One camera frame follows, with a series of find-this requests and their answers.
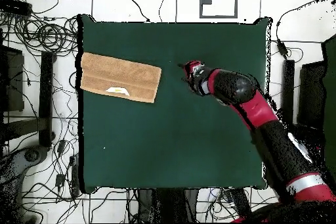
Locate tan terry towel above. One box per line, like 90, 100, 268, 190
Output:
79, 52, 163, 104

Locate dark green table cloth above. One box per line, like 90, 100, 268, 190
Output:
77, 14, 272, 194

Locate black power adapter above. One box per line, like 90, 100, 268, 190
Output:
276, 38, 289, 59
54, 173, 66, 189
56, 139, 67, 155

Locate black box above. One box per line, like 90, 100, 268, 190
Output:
0, 45, 25, 112
297, 60, 327, 130

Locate black power strip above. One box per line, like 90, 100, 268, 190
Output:
0, 0, 33, 16
224, 187, 254, 219
69, 155, 81, 197

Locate dark grey stand base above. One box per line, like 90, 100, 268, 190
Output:
0, 145, 49, 190

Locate black cable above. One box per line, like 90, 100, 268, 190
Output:
121, 0, 151, 23

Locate black stand leg frame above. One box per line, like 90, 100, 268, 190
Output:
282, 59, 295, 125
0, 51, 56, 148

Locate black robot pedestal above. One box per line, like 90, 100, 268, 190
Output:
137, 188, 199, 223

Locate coiled black cables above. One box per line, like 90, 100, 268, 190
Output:
12, 14, 79, 54

